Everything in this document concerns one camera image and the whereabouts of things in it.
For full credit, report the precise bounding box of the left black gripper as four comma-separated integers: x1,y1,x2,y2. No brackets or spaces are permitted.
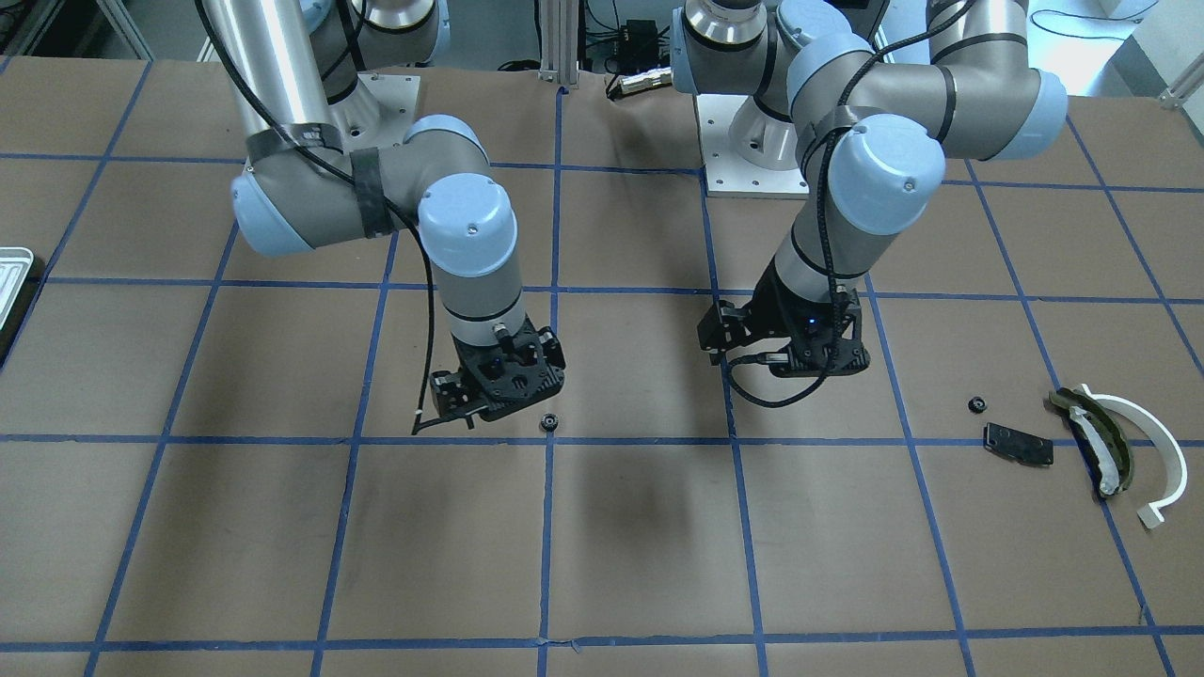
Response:
697,264,870,378

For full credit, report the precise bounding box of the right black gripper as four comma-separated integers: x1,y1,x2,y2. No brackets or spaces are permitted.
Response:
429,320,566,424

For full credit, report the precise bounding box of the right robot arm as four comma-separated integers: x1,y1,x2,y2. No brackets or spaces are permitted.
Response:
197,1,566,420

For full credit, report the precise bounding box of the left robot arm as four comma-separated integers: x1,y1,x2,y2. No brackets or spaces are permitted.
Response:
671,1,1068,378

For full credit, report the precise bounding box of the silver ribbed metal tray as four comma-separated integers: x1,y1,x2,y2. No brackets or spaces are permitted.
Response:
1,247,36,326

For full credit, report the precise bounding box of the black flat brake pad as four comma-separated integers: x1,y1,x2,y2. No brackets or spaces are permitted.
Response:
982,420,1054,467

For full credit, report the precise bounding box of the olive grey brake shoe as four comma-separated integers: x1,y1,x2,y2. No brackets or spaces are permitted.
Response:
1047,385,1134,498

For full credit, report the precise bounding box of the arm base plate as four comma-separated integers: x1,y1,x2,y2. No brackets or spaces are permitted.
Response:
695,94,809,200
315,72,421,204

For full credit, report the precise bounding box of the aluminium frame post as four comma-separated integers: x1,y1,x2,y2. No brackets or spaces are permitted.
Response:
536,0,584,92

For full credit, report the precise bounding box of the white curved plastic bracket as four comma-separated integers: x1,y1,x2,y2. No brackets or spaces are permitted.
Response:
1076,383,1188,531

